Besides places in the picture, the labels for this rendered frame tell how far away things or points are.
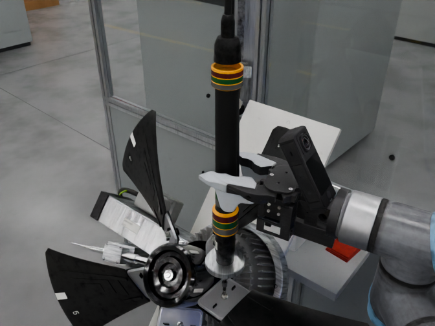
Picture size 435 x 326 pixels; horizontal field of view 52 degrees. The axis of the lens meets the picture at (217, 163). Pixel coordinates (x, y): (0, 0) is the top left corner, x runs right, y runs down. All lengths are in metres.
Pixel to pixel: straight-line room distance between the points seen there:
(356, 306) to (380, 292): 1.09
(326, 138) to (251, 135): 0.20
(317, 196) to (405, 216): 0.11
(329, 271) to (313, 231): 0.76
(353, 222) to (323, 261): 0.84
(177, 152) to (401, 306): 1.41
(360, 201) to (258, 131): 0.57
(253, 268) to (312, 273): 0.45
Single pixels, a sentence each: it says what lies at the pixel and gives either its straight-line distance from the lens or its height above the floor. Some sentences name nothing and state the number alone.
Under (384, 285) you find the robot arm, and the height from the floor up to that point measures 1.39.
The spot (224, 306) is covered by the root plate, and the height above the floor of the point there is 1.19.
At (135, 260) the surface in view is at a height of 1.10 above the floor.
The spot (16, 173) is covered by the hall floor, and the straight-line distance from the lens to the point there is 3.66.
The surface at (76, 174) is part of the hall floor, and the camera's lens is 3.48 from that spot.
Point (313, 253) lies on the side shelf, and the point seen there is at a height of 0.86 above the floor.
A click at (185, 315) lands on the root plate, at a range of 0.92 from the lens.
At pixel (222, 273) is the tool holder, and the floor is 1.28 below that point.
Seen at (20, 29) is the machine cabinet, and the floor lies 0.24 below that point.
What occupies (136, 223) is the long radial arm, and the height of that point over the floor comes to 1.13.
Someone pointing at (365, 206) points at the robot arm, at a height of 1.49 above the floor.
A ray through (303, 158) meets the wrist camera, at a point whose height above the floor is 1.54.
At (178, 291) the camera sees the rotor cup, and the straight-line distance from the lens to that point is 0.85.
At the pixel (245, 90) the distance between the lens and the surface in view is 1.24.
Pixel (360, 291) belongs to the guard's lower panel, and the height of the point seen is 0.63.
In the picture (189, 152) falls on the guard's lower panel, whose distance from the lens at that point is 1.85.
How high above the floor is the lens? 1.84
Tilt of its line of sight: 32 degrees down
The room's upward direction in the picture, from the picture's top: straight up
